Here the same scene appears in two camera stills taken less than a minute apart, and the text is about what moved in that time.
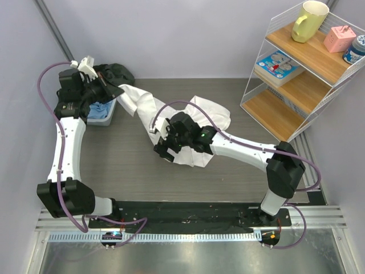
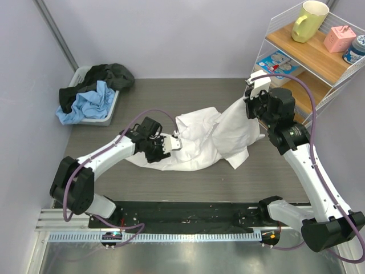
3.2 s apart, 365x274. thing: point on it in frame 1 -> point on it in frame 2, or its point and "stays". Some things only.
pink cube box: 337,39 stays
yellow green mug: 311,16 stays
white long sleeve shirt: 146,107 -> 207,137
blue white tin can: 356,51 stays
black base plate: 228,215 stays
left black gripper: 106,96 -> 159,155
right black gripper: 163,146 -> 249,103
